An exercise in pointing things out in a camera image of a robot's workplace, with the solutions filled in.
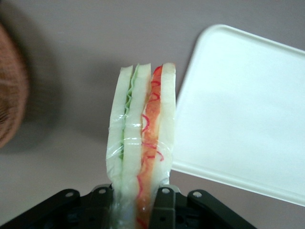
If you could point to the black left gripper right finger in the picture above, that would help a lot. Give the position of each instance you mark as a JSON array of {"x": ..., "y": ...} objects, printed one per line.
[{"x": 170, "y": 207}]

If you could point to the brown round wicker basket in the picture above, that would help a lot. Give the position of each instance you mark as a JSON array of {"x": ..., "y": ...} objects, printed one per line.
[{"x": 12, "y": 95}]

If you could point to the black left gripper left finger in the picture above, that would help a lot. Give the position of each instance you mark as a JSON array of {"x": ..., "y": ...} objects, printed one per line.
[{"x": 98, "y": 207}]

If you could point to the triangle sandwich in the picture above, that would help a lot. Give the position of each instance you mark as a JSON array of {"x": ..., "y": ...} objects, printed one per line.
[{"x": 133, "y": 119}]

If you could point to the cream plastic tray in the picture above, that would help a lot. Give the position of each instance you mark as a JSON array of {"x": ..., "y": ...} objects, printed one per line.
[{"x": 238, "y": 107}]

